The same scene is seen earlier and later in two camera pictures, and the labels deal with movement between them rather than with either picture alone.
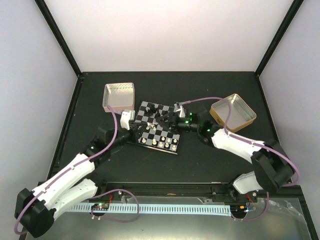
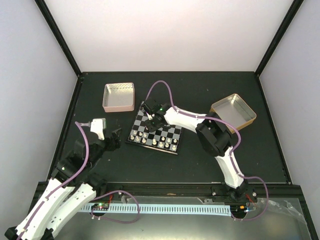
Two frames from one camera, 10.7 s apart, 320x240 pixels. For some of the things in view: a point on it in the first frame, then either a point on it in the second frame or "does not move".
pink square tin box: (119, 96) does not move
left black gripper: (137, 132) to (112, 146)
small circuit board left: (100, 206) does not move
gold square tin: (241, 114) does not move
